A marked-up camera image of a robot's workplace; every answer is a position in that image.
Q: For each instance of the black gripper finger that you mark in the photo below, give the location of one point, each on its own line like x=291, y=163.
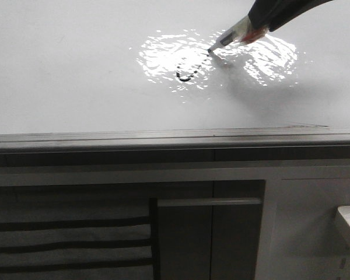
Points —
x=275, y=13

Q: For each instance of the white whiteboard marker pen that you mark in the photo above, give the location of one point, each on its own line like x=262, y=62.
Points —
x=242, y=33

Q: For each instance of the white whiteboard surface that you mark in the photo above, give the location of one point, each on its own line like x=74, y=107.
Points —
x=94, y=66

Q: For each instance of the grey cabinet panel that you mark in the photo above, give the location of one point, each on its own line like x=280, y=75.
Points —
x=209, y=239

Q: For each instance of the dark slatted chair back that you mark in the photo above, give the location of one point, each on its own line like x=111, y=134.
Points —
x=80, y=240

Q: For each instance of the grey whiteboard frame ledge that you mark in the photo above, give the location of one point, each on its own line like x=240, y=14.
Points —
x=245, y=144

